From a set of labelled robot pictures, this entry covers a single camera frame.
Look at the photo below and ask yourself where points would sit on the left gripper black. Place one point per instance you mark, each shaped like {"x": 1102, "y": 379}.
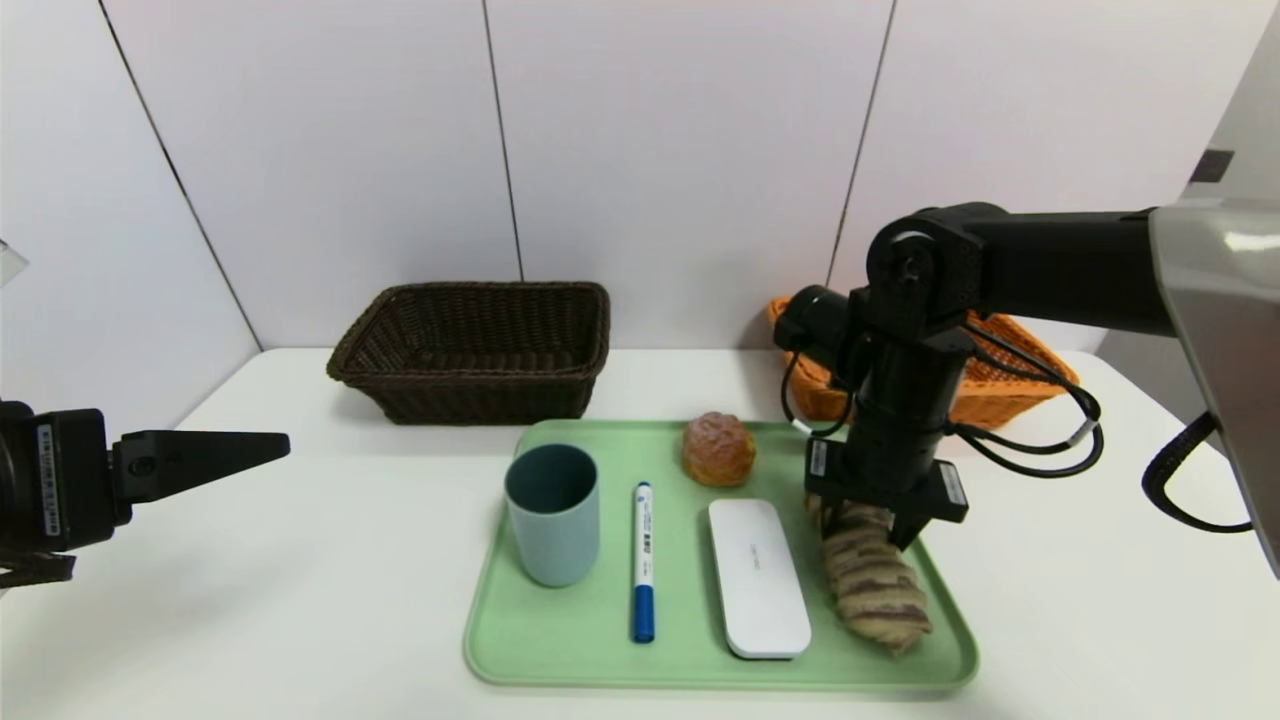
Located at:
{"x": 62, "y": 480}

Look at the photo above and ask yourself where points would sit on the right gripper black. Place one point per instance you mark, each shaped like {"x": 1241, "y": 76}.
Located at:
{"x": 885, "y": 483}

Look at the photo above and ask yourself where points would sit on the long striped bread loaf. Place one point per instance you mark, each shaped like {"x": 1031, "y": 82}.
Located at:
{"x": 880, "y": 600}

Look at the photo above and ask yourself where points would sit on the round orange pastry bun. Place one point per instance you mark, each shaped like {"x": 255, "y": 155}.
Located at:
{"x": 718, "y": 452}

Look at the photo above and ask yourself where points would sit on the white marker pen blue cap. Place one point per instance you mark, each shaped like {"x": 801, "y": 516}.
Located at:
{"x": 643, "y": 560}

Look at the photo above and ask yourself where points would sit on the blue-grey plastic cup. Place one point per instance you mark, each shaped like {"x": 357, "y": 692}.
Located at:
{"x": 555, "y": 540}

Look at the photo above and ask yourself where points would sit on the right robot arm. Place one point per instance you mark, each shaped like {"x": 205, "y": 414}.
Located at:
{"x": 1050, "y": 265}

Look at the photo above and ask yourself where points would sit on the orange wicker basket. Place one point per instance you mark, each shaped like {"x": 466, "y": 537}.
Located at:
{"x": 1000, "y": 400}

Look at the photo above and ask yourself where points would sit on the dark brown wicker basket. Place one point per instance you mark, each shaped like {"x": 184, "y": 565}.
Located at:
{"x": 470, "y": 400}

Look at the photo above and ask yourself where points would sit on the white rectangular case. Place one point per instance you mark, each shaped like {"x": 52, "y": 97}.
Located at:
{"x": 760, "y": 580}

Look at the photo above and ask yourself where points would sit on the light green plastic tray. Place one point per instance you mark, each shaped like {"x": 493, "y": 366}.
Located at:
{"x": 590, "y": 640}

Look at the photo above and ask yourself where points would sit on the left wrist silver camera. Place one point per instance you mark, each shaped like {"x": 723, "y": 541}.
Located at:
{"x": 8, "y": 262}

